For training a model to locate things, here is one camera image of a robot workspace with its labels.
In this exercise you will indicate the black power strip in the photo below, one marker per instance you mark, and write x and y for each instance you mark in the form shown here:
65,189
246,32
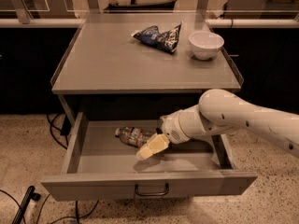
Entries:
30,195

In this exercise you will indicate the open grey top drawer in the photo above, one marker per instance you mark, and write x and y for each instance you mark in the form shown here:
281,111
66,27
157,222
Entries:
99,166

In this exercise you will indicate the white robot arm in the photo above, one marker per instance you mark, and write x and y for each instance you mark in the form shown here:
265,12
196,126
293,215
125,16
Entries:
218,112

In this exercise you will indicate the clear plastic water bottle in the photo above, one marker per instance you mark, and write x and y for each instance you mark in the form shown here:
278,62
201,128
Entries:
133,137

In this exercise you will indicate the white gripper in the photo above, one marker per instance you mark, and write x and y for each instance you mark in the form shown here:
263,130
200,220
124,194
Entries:
172,128

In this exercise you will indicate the blue chip bag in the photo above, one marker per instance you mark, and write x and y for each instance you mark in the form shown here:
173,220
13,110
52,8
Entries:
166,41

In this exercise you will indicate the black metal drawer handle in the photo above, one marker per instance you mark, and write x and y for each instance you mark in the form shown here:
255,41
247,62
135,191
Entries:
151,191

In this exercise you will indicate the white ceramic bowl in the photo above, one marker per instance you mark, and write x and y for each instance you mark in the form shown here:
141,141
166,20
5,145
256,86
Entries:
205,45

